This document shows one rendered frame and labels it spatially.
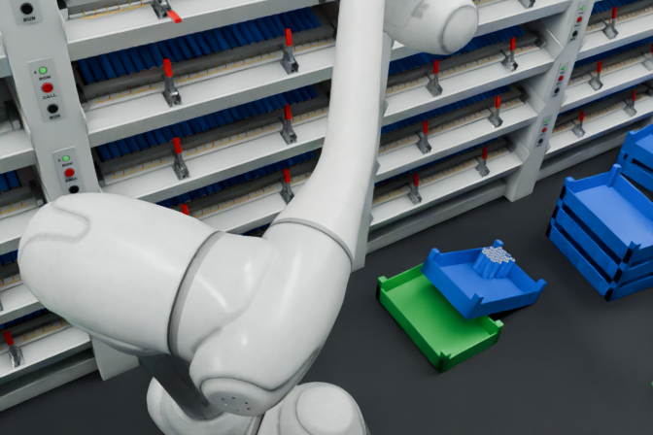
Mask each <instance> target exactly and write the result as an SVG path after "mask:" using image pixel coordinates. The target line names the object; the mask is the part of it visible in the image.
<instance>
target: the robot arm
mask: <svg viewBox="0 0 653 435"><path fill-rule="evenodd" d="M325 1H326V0H319V3H325ZM336 1H340V8H339V18H338V27H337V37H336V46H335V56H334V65H333V74H332V84H331V94H330V103H329V112H328V120H327V128H326V138H325V142H324V147H323V150H322V154H321V157H320V159H319V162H318V164H317V166H316V168H315V170H314V172H313V174H312V175H311V177H310V178H309V179H308V181H307V182H306V183H305V185H304V186H303V187H302V188H301V190H300V191H299V192H298V193H297V194H296V196H295V197H294V198H293V199H292V201H291V202H290V203H289V205H288V206H287V207H286V208H285V209H284V210H283V211H282V212H281V213H280V214H279V215H278V216H277V217H276V218H275V219H274V220H273V221H272V222H271V224H270V225H269V227H268V228H267V230H266V231H265V233H264V234H263V236H262V237H261V238H259V237H248V236H241V235H235V234H230V233H227V232H223V231H221V230H219V229H216V228H214V227H211V226H209V225H207V224H205V223H203V222H201V221H200V220H198V219H196V218H194V217H190V216H187V215H185V214H182V213H179V212H177V211H174V210H171V209H168V208H165V207H162V206H159V205H156V204H153V203H149V202H146V201H142V200H138V199H134V198H131V197H126V196H122V195H118V194H113V193H94V192H90V193H77V194H71V195H64V196H61V197H59V198H57V199H56V200H55V201H52V202H50V203H48V204H46V205H45V206H43V207H42V208H41V209H40V210H39V211H38V212H37V213H36V214H35V215H34V216H33V218H32V219H31V220H30V221H29V222H28V224H27V226H26V228H25V230H24V232H23V234H22V236H21V239H20V243H19V247H18V253H17V263H18V267H19V271H20V276H21V279H22V281H23V282H24V284H25V285H26V286H27V288H28V289H29V290H30V291H31V293H32V294H33V295H34V296H35V297H36V298H37V299H38V300H39V302H40V303H41V304H43V305H44V306H45V307H46V308H47V309H48V310H50V311H51V312H53V313H55V314H57V315H59V316H61V317H63V318H65V319H66V320H67V321H68V322H69V323H70V324H72V325H74V326H76V327H78V328H80V329H81V330H83V331H84V332H86V333H87V334H89V335H91V336H93V337H95V338H96V339H98V340H100V341H101V342H103V343H105V344H106V345H108V346H110V347H111V348H113V349H115V350H117V351H120V352H123V353H126V354H130V355H136V356H137V358H138V359H139V360H140V361H141V362H142V363H143V365H144V366H145V367H146V368H147V369H148V371H149V372H150V373H151V374H152V375H153V378H152V380H151V383H150V386H149V389H148V394H147V404H148V411H149V414H150V416H151V418H152V419H153V421H154V423H155V424H156V426H157V427H158V428H159V429H160V430H161V431H162V432H163V433H164V434H165V435H366V432H365V426H364V421H363V417H362V414H361V410H360V408H359V406H358V404H357V403H356V401H355V400H354V399H353V397H352V396H351V395H350V394H349V393H348V392H347V391H345V390H344V389H342V388H341V387H339V386H336V385H332V384H327V383H307V384H303V385H297V384H298V383H299V382H300V380H301V379H302V378H303V376H304V375H305V374H306V372H307V371H308V370H309V368H310V367H311V365H312V364H313V362H314V361H315V359H316V357H317V356H318V354H319V352H320V351H321V349H322V347H323V345H324V344H325V342H326V340H327V337H328V335H329V333H330V331H331V328H332V326H333V325H334V323H335V320H336V318H337V316H338V314H339V311H340V309H341V306H342V304H343V300H344V296H345V291H346V287H347V283H348V281H349V277H350V274H351V270H352V267H353V264H354V259H355V252H356V246H357V239H358V234H359V229H360V224H361V215H362V211H363V206H364V202H365V198H366V193H367V190H368V186H369V181H370V176H371V171H372V166H373V160H374V154H375V148H376V139H377V129H378V116H379V97H380V78H381V58H382V39H383V32H386V33H387V34H388V35H389V36H390V37H391V38H392V39H394V40H395V41H397V42H398V43H400V44H402V45H404V46H407V47H408V48H410V49H413V50H418V51H422V52H427V53H432V54H452V53H453V52H455V51H457V50H460V49H461V48H463V47H464V46H465V45H466V44H467V43H468V42H470V40H471V39H472V38H473V36H474V34H475V32H476V30H477V27H478V22H479V14H478V10H477V8H476V7H475V5H474V3H473V2H472V0H336Z"/></svg>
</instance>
